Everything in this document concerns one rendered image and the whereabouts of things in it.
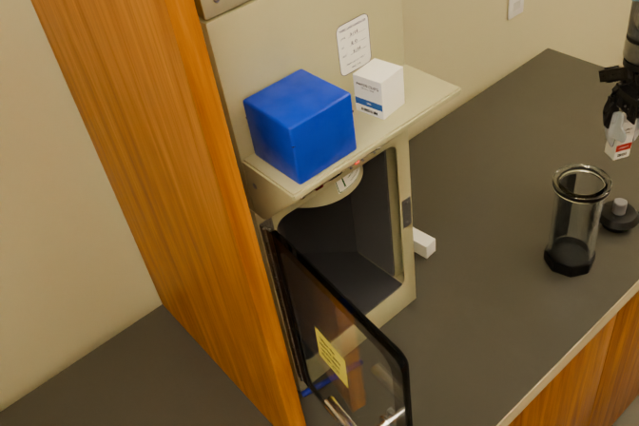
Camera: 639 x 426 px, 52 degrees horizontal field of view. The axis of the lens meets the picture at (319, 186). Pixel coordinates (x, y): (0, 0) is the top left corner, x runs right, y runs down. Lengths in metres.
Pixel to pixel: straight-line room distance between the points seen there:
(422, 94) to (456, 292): 0.58
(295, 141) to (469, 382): 0.68
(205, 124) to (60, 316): 0.82
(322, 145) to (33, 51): 0.56
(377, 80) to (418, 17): 0.85
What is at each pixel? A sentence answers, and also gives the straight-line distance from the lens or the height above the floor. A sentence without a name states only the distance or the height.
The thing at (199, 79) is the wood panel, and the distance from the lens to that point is 0.70.
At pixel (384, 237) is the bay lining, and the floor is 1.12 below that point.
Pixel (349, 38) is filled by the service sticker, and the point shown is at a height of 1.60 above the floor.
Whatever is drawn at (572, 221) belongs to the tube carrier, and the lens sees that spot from 1.38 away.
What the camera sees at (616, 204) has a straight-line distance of 1.58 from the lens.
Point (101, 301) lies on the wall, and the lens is 1.49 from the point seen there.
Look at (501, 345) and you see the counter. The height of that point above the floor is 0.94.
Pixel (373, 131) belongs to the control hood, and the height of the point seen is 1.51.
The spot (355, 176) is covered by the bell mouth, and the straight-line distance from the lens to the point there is 1.11.
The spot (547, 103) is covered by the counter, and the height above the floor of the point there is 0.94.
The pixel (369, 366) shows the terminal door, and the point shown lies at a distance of 0.88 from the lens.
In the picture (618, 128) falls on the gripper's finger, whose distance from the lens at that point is 1.48.
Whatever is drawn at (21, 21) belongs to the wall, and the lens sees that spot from 1.18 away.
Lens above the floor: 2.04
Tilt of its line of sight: 40 degrees down
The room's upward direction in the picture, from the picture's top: 9 degrees counter-clockwise
